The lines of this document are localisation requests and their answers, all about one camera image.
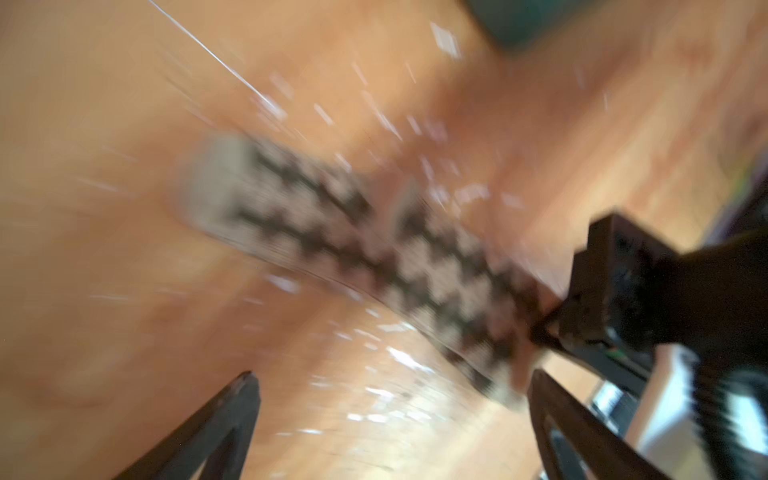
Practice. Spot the green divided tray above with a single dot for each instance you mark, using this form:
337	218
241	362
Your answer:
512	24

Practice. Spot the brown argyle sock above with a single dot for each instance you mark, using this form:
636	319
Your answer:
474	306

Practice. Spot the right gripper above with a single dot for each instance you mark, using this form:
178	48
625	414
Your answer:
629	292

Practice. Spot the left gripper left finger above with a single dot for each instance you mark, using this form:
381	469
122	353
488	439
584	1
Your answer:
213	443

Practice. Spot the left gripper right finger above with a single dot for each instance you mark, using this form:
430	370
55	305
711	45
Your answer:
573	443

